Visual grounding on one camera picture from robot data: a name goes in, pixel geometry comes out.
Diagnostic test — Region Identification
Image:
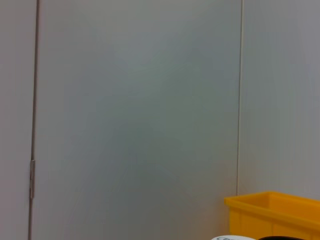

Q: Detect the clear green-label water bottle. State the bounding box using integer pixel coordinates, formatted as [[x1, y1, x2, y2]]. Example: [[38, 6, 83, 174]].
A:
[[210, 234, 259, 240]]

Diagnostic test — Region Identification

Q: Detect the grey metal wall hinge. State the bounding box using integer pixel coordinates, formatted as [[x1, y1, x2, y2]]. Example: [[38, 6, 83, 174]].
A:
[[29, 159, 36, 200]]

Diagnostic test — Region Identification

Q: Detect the black mesh pen holder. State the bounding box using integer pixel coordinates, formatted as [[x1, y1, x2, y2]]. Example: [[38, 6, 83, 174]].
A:
[[257, 234, 305, 240]]

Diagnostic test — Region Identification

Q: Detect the yellow plastic bin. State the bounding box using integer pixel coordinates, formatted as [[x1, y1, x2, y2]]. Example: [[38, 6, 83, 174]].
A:
[[223, 190, 320, 240]]

